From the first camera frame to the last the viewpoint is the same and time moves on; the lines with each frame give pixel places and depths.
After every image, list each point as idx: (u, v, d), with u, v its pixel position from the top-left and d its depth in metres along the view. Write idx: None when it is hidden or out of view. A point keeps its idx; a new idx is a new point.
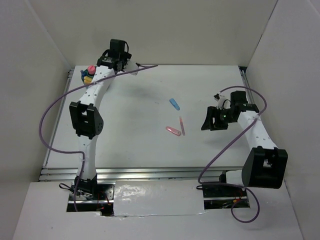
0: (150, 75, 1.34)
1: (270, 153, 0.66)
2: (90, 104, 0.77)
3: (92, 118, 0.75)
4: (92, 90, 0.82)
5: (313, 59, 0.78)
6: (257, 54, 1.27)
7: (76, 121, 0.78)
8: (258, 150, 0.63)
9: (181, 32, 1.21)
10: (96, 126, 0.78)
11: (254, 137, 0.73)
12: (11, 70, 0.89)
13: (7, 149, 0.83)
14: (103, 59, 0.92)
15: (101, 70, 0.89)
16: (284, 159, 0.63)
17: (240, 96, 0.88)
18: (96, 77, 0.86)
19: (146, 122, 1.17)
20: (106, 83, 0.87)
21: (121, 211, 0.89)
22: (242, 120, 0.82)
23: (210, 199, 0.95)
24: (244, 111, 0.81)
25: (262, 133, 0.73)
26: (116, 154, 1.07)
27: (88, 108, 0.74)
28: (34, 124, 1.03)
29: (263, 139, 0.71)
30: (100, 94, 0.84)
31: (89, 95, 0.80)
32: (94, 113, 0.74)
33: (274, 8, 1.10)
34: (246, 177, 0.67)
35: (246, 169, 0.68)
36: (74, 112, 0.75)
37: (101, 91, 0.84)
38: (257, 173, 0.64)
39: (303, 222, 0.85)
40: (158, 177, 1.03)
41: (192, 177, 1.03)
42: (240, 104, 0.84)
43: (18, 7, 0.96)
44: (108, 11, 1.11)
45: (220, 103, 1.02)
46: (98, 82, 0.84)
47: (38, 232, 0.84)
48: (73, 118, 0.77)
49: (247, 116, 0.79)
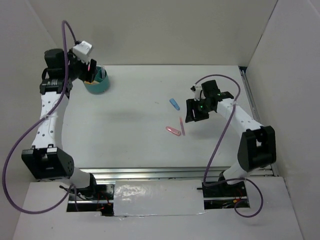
0: (150, 75, 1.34)
1: (258, 132, 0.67)
2: (50, 143, 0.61)
3: (56, 162, 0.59)
4: (46, 127, 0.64)
5: (313, 59, 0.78)
6: (256, 54, 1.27)
7: (37, 172, 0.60)
8: (248, 133, 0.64)
9: (180, 32, 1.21)
10: (65, 167, 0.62)
11: (239, 122, 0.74)
12: (11, 70, 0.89)
13: (7, 149, 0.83)
14: (46, 84, 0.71)
15: (47, 98, 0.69)
16: (272, 133, 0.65)
17: (212, 87, 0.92)
18: (45, 108, 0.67)
19: (146, 122, 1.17)
20: (59, 113, 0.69)
21: (121, 211, 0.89)
22: (222, 109, 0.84)
23: (210, 199, 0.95)
24: (221, 100, 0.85)
25: (245, 117, 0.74)
26: (115, 154, 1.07)
27: (48, 151, 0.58)
28: (33, 124, 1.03)
29: (248, 121, 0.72)
30: (57, 127, 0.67)
31: (43, 134, 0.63)
32: (58, 153, 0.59)
33: (274, 8, 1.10)
34: (244, 161, 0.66)
35: (242, 155, 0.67)
36: (30, 162, 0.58)
37: (56, 125, 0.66)
38: (254, 154, 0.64)
39: (303, 222, 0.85)
40: (158, 177, 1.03)
41: (194, 177, 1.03)
42: (215, 96, 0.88)
43: (18, 8, 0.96)
44: (108, 11, 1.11)
45: (197, 94, 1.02)
46: (50, 114, 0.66)
47: (38, 232, 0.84)
48: (33, 170, 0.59)
49: (225, 105, 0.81)
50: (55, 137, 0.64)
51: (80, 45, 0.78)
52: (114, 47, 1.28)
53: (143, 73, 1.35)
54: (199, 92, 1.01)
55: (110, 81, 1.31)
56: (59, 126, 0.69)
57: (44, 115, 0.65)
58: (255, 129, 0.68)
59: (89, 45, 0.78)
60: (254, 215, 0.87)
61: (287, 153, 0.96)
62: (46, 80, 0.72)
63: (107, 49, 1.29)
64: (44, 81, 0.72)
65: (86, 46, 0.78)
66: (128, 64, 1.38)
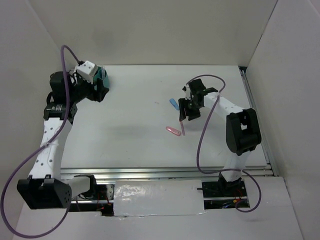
0: (150, 75, 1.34)
1: (242, 115, 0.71)
2: (48, 174, 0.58)
3: (53, 193, 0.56)
4: (46, 155, 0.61)
5: (313, 59, 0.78)
6: (256, 54, 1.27)
7: (32, 202, 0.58)
8: (232, 116, 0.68)
9: (180, 32, 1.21)
10: (62, 198, 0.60)
11: (223, 109, 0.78)
12: (11, 70, 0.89)
13: (7, 149, 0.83)
14: (50, 109, 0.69)
15: (50, 124, 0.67)
16: (253, 114, 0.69)
17: (198, 85, 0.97)
18: (47, 134, 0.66)
19: (146, 122, 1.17)
20: (60, 139, 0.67)
21: (121, 211, 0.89)
22: (209, 102, 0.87)
23: (210, 199, 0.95)
24: (205, 94, 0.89)
25: (228, 103, 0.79)
26: (115, 154, 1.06)
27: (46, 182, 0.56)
28: (34, 124, 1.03)
29: (231, 107, 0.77)
30: (57, 155, 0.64)
31: (41, 162, 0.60)
32: (56, 185, 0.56)
33: (274, 8, 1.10)
34: (234, 144, 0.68)
35: (230, 139, 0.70)
36: (26, 193, 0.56)
37: (57, 153, 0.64)
38: (241, 135, 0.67)
39: (303, 222, 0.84)
40: (158, 177, 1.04)
41: (194, 177, 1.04)
42: (201, 92, 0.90)
43: (18, 8, 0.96)
44: (108, 11, 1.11)
45: (187, 94, 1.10)
46: (51, 142, 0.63)
47: (38, 232, 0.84)
48: (28, 199, 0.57)
49: (210, 96, 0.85)
50: (54, 167, 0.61)
51: (83, 65, 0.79)
52: (114, 47, 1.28)
53: (143, 73, 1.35)
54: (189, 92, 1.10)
55: (110, 81, 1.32)
56: (60, 153, 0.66)
57: (44, 142, 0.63)
58: (238, 112, 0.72)
59: (92, 65, 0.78)
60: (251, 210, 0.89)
61: (287, 153, 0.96)
62: (51, 104, 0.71)
63: (107, 49, 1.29)
64: (49, 105, 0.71)
65: (89, 65, 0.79)
66: (128, 64, 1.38)
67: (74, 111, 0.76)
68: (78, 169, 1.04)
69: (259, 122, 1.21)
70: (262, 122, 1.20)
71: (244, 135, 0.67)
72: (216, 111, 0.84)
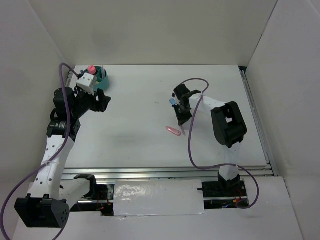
0: (150, 75, 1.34)
1: (225, 109, 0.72)
2: (46, 194, 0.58)
3: (50, 213, 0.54)
4: (46, 174, 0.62)
5: (313, 59, 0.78)
6: (256, 54, 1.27)
7: (29, 220, 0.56)
8: (216, 110, 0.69)
9: (180, 32, 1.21)
10: (59, 217, 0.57)
11: (207, 105, 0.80)
12: (12, 71, 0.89)
13: (7, 149, 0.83)
14: (54, 125, 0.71)
15: (52, 142, 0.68)
16: (235, 105, 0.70)
17: (182, 89, 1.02)
18: (48, 152, 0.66)
19: (146, 122, 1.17)
20: (62, 157, 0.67)
21: (121, 211, 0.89)
22: (194, 104, 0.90)
23: (210, 199, 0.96)
24: (190, 96, 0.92)
25: (211, 100, 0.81)
26: (116, 154, 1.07)
27: (42, 203, 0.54)
28: (34, 124, 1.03)
29: (214, 102, 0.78)
30: (57, 174, 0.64)
31: (41, 181, 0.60)
32: (53, 204, 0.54)
33: (274, 8, 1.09)
34: (222, 137, 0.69)
35: (218, 133, 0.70)
36: (23, 211, 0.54)
37: (57, 172, 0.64)
38: (227, 127, 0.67)
39: (303, 222, 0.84)
40: (158, 177, 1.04)
41: (193, 178, 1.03)
42: (185, 95, 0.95)
43: (18, 9, 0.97)
44: (107, 11, 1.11)
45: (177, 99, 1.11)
46: (52, 160, 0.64)
47: (38, 232, 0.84)
48: (25, 218, 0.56)
49: (194, 97, 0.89)
50: (53, 186, 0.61)
51: (81, 78, 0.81)
52: (114, 47, 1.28)
53: (143, 73, 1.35)
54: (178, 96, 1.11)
55: (110, 81, 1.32)
56: (61, 170, 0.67)
57: (46, 160, 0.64)
58: (221, 106, 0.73)
59: (90, 77, 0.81)
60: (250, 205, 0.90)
61: (287, 153, 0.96)
62: (55, 121, 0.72)
63: (107, 49, 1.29)
64: (53, 122, 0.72)
65: (89, 77, 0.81)
66: (129, 64, 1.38)
67: (78, 127, 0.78)
68: (78, 169, 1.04)
69: (259, 122, 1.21)
70: (262, 122, 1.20)
71: (231, 127, 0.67)
72: (202, 110, 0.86)
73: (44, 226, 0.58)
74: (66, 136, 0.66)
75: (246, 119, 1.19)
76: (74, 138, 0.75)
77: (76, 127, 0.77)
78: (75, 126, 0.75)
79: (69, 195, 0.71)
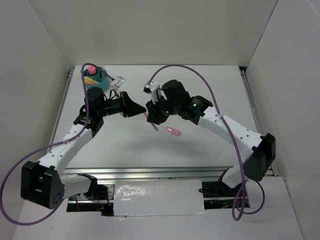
0: (150, 75, 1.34)
1: (260, 143, 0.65)
2: (52, 165, 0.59)
3: (47, 186, 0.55)
4: (59, 150, 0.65)
5: (313, 60, 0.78)
6: (256, 54, 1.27)
7: (26, 189, 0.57)
8: (256, 153, 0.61)
9: (180, 32, 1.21)
10: (52, 198, 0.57)
11: (238, 138, 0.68)
12: (12, 70, 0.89)
13: (8, 148, 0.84)
14: (82, 117, 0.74)
15: (74, 128, 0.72)
16: (274, 141, 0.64)
17: (181, 92, 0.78)
18: (68, 135, 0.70)
19: (146, 122, 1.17)
20: (79, 143, 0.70)
21: (121, 211, 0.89)
22: (208, 124, 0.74)
23: (210, 199, 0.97)
24: (202, 115, 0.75)
25: (241, 131, 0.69)
26: (116, 154, 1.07)
27: (45, 172, 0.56)
28: (34, 123, 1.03)
29: (247, 135, 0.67)
30: (67, 155, 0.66)
31: (52, 155, 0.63)
32: (54, 178, 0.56)
33: (274, 7, 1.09)
34: (254, 175, 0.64)
35: (249, 171, 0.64)
36: (26, 175, 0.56)
37: (68, 153, 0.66)
38: (263, 166, 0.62)
39: (303, 223, 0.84)
40: (158, 177, 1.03)
41: (192, 178, 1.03)
42: (192, 107, 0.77)
43: (18, 9, 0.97)
44: (107, 10, 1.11)
45: (154, 96, 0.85)
46: (69, 141, 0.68)
47: (38, 232, 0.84)
48: (23, 183, 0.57)
49: (211, 118, 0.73)
50: (61, 163, 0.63)
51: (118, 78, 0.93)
52: (114, 47, 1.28)
53: (143, 73, 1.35)
54: (156, 91, 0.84)
55: None
56: (72, 155, 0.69)
57: (64, 139, 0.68)
58: (258, 143, 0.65)
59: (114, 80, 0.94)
60: (255, 212, 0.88)
61: (287, 153, 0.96)
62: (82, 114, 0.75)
63: (107, 49, 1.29)
64: (80, 115, 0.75)
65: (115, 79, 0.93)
66: (128, 64, 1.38)
67: (101, 124, 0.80)
68: (78, 169, 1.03)
69: (259, 122, 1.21)
70: (262, 122, 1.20)
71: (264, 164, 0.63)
72: (223, 134, 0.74)
73: (35, 202, 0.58)
74: (85, 123, 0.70)
75: (246, 119, 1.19)
76: (94, 134, 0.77)
77: (99, 125, 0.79)
78: (98, 124, 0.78)
79: (68, 183, 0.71)
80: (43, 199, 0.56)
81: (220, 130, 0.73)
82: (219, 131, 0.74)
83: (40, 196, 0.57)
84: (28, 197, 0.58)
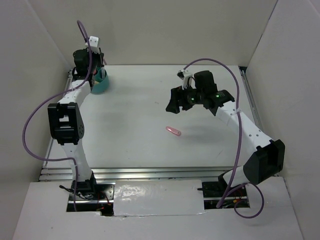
0: (150, 75, 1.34)
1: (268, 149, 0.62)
2: (71, 101, 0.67)
3: (74, 116, 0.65)
4: (71, 94, 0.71)
5: (313, 60, 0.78)
6: (256, 54, 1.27)
7: (54, 125, 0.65)
8: (259, 152, 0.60)
9: (180, 32, 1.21)
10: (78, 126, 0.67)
11: (246, 135, 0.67)
12: (11, 71, 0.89)
13: (7, 149, 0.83)
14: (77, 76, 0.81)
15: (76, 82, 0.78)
16: (283, 148, 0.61)
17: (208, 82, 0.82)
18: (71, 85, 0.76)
19: (146, 122, 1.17)
20: (84, 91, 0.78)
21: (120, 211, 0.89)
22: (224, 116, 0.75)
23: (210, 199, 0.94)
24: (221, 106, 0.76)
25: (253, 129, 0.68)
26: (116, 154, 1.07)
27: (68, 106, 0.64)
28: (34, 123, 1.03)
29: (256, 135, 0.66)
30: (78, 99, 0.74)
31: (67, 97, 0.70)
32: (76, 110, 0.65)
33: (274, 7, 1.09)
34: (254, 175, 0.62)
35: (250, 172, 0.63)
36: (53, 114, 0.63)
37: (79, 97, 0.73)
38: (264, 169, 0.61)
39: (303, 222, 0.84)
40: (158, 177, 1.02)
41: (192, 177, 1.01)
42: (213, 97, 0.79)
43: (18, 9, 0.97)
44: (107, 10, 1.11)
45: (185, 81, 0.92)
46: (77, 88, 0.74)
47: (38, 233, 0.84)
48: (51, 122, 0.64)
49: (228, 111, 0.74)
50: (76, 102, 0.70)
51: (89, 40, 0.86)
52: (114, 47, 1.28)
53: (143, 73, 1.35)
54: (187, 78, 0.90)
55: (110, 81, 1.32)
56: (80, 102, 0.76)
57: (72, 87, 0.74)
58: (265, 144, 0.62)
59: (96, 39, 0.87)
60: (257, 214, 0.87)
61: (287, 153, 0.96)
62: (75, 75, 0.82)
63: (107, 49, 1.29)
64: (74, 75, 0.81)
65: (93, 39, 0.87)
66: (128, 64, 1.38)
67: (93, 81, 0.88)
68: None
69: (259, 122, 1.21)
70: (262, 122, 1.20)
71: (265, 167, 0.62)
72: (234, 128, 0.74)
73: (64, 137, 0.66)
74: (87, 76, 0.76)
75: None
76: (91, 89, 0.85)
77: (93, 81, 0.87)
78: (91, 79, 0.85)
79: None
80: (71, 132, 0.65)
81: (232, 124, 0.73)
82: (231, 124, 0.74)
83: (69, 131, 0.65)
84: (58, 136, 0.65)
